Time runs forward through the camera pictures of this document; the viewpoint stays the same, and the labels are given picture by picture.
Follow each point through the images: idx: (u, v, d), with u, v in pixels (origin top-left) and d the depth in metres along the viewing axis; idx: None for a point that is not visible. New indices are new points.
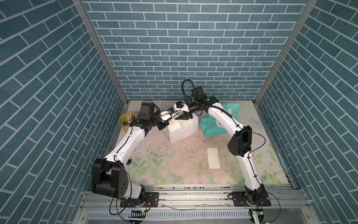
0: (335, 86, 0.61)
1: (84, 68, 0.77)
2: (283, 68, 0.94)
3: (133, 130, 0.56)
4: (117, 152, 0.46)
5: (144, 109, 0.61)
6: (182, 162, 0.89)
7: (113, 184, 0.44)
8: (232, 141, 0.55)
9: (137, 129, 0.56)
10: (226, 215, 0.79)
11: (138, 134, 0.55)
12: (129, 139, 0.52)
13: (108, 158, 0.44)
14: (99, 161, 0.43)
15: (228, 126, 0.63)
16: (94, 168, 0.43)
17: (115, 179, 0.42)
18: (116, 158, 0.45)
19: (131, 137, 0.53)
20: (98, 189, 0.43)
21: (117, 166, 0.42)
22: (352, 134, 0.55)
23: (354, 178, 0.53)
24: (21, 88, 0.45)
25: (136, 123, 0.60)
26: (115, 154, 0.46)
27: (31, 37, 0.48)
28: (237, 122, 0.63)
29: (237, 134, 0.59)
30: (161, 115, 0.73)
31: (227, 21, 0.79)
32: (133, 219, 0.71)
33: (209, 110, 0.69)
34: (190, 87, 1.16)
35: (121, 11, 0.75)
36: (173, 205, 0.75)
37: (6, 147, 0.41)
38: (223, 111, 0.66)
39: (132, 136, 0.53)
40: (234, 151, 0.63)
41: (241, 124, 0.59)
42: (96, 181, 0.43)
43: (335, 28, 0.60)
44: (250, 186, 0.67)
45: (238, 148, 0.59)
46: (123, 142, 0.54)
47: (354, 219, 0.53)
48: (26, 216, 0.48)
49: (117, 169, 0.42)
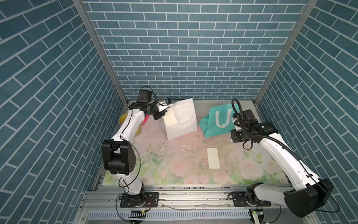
0: (335, 86, 0.61)
1: (84, 68, 0.77)
2: (283, 68, 0.94)
3: (133, 112, 0.59)
4: (122, 133, 0.50)
5: (142, 94, 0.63)
6: (182, 162, 0.89)
7: (123, 159, 0.47)
8: (298, 195, 0.42)
9: (136, 112, 0.59)
10: (226, 215, 0.79)
11: (138, 115, 0.58)
12: (131, 120, 0.56)
13: (115, 138, 0.48)
14: (107, 141, 0.47)
15: (291, 170, 0.45)
16: (104, 148, 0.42)
17: (125, 156, 0.47)
18: (122, 137, 0.49)
19: (132, 119, 0.56)
20: (110, 167, 0.49)
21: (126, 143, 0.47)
22: (352, 134, 0.55)
23: (354, 179, 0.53)
24: (21, 88, 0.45)
25: (135, 107, 0.62)
26: (121, 134, 0.50)
27: (31, 37, 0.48)
28: (308, 171, 0.43)
29: (312, 191, 0.39)
30: (157, 105, 0.76)
31: (227, 21, 0.79)
32: (133, 219, 0.71)
33: (262, 141, 0.53)
34: (199, 93, 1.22)
35: (121, 11, 0.75)
36: (173, 206, 0.75)
37: (6, 147, 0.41)
38: (285, 147, 0.48)
39: (133, 117, 0.57)
40: (297, 210, 0.44)
41: (314, 175, 0.42)
42: (106, 159, 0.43)
43: (335, 28, 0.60)
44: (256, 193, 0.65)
45: (308, 207, 0.39)
46: (125, 123, 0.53)
47: (354, 219, 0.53)
48: (26, 216, 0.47)
49: (126, 146, 0.46)
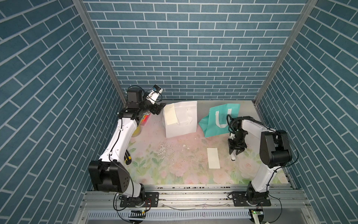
0: (335, 86, 0.61)
1: (84, 68, 0.77)
2: (283, 68, 0.94)
3: (123, 122, 0.53)
4: (112, 151, 0.45)
5: (132, 97, 0.59)
6: (182, 162, 0.89)
7: (114, 181, 0.42)
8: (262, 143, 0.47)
9: (127, 122, 0.53)
10: (226, 215, 0.79)
11: (129, 126, 0.52)
12: (122, 133, 0.49)
13: (103, 158, 0.43)
14: (94, 163, 0.42)
15: (259, 132, 0.61)
16: (91, 171, 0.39)
17: (117, 178, 0.42)
18: (112, 157, 0.43)
19: (123, 131, 0.50)
20: (101, 188, 0.44)
21: (116, 165, 0.41)
22: (352, 134, 0.55)
23: (354, 178, 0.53)
24: (21, 88, 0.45)
25: (126, 115, 0.55)
26: (110, 153, 0.44)
27: (31, 37, 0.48)
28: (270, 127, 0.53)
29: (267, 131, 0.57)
30: (148, 98, 0.68)
31: (227, 21, 0.79)
32: (133, 219, 0.71)
33: (242, 123, 0.74)
34: (198, 93, 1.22)
35: (121, 11, 0.75)
36: (173, 205, 0.75)
37: (6, 147, 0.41)
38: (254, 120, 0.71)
39: (123, 129, 0.50)
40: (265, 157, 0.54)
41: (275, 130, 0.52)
42: (95, 182, 0.43)
43: (335, 28, 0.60)
44: (254, 185, 0.67)
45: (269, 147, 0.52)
46: (114, 137, 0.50)
47: (354, 219, 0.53)
48: (26, 216, 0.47)
49: (116, 169, 0.41)
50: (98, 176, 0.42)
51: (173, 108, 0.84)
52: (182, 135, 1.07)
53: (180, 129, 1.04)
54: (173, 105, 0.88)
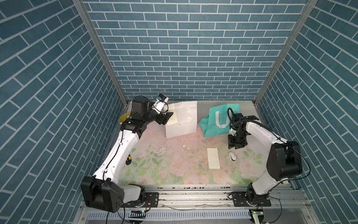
0: (335, 86, 0.61)
1: (84, 68, 0.77)
2: (283, 68, 0.94)
3: (124, 136, 0.50)
4: (106, 167, 0.42)
5: (136, 108, 0.56)
6: (182, 162, 0.89)
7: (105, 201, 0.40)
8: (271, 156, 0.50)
9: (128, 135, 0.50)
10: (226, 215, 0.79)
11: (130, 140, 0.49)
12: (121, 147, 0.47)
13: (97, 176, 0.40)
14: (88, 178, 0.40)
15: (268, 140, 0.54)
16: (83, 186, 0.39)
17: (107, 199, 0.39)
18: (106, 175, 0.41)
19: (122, 146, 0.47)
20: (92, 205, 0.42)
21: (108, 184, 0.39)
22: (352, 134, 0.55)
23: (354, 179, 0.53)
24: (21, 88, 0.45)
25: (128, 126, 0.53)
26: (105, 170, 0.42)
27: (31, 37, 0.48)
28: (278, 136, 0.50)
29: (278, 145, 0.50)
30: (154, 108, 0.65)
31: (227, 21, 0.79)
32: (133, 219, 0.71)
33: (246, 124, 0.67)
34: (198, 93, 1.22)
35: (121, 11, 0.75)
36: (173, 206, 0.75)
37: (5, 147, 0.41)
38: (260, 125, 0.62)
39: (123, 143, 0.48)
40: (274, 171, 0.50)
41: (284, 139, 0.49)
42: (87, 199, 0.41)
43: (335, 28, 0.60)
44: (255, 188, 0.66)
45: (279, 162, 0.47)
46: (113, 152, 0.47)
47: (354, 219, 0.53)
48: (26, 216, 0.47)
49: (107, 189, 0.38)
50: (90, 192, 0.40)
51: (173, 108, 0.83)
52: (182, 135, 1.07)
53: (180, 129, 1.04)
54: (173, 106, 0.88)
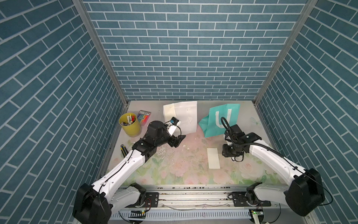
0: (335, 86, 0.61)
1: (84, 68, 0.77)
2: (283, 68, 0.94)
3: (132, 155, 0.52)
4: (106, 181, 0.43)
5: (150, 132, 0.59)
6: (182, 162, 0.89)
7: (90, 217, 0.39)
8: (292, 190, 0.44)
9: (136, 156, 0.52)
10: (226, 215, 0.79)
11: (136, 161, 0.51)
12: (126, 165, 0.49)
13: (95, 187, 0.41)
14: (86, 186, 0.41)
15: (283, 170, 0.47)
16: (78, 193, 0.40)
17: (94, 213, 0.39)
18: (102, 189, 0.41)
19: (127, 165, 0.49)
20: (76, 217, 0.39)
21: (100, 199, 0.39)
22: (352, 134, 0.55)
23: (354, 179, 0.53)
24: (21, 88, 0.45)
25: (139, 148, 0.56)
26: (103, 184, 0.42)
27: (31, 37, 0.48)
28: (293, 164, 0.48)
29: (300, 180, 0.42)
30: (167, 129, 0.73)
31: (227, 21, 0.79)
32: (133, 219, 0.71)
33: (251, 148, 0.58)
34: (198, 93, 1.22)
35: (121, 11, 0.75)
36: (173, 206, 0.75)
37: (5, 147, 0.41)
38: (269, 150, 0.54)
39: (129, 162, 0.50)
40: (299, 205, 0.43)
41: (300, 167, 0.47)
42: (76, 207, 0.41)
43: (335, 28, 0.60)
44: (257, 192, 0.65)
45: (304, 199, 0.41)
46: (117, 168, 0.47)
47: (354, 219, 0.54)
48: (26, 216, 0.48)
49: (99, 204, 0.38)
50: (81, 201, 0.40)
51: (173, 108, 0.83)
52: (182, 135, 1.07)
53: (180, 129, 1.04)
54: (173, 105, 0.88)
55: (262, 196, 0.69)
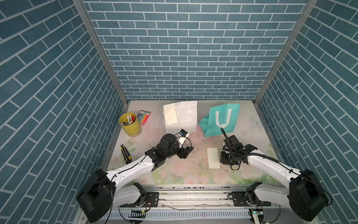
0: (335, 86, 0.61)
1: (84, 68, 0.77)
2: (283, 68, 0.94)
3: (144, 159, 0.57)
4: (118, 173, 0.46)
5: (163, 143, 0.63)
6: (182, 162, 0.89)
7: (94, 201, 0.42)
8: (293, 194, 0.44)
9: (148, 161, 0.56)
10: (226, 215, 0.79)
11: (146, 165, 0.54)
12: (138, 166, 0.52)
13: (108, 174, 0.45)
14: (100, 173, 0.44)
15: (279, 174, 0.49)
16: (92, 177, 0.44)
17: (99, 198, 0.41)
18: (114, 178, 0.44)
19: (139, 166, 0.52)
20: (80, 200, 0.43)
21: (109, 187, 0.41)
22: (352, 134, 0.55)
23: (354, 179, 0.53)
24: (21, 88, 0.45)
25: (151, 156, 0.60)
26: (116, 174, 0.46)
27: (31, 37, 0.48)
28: (290, 168, 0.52)
29: (298, 182, 0.43)
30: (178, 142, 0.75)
31: (227, 21, 0.79)
32: (133, 219, 0.71)
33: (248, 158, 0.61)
34: (198, 93, 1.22)
35: (120, 11, 0.75)
36: (173, 206, 0.75)
37: (5, 147, 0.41)
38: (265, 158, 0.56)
39: (141, 164, 0.54)
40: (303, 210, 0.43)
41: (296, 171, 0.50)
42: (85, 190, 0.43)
43: (335, 28, 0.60)
44: (258, 193, 0.64)
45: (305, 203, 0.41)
46: (129, 166, 0.51)
47: (355, 219, 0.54)
48: (26, 216, 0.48)
49: (107, 191, 0.41)
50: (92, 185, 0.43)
51: (173, 109, 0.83)
52: None
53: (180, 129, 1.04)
54: (173, 106, 0.88)
55: (262, 197, 0.62)
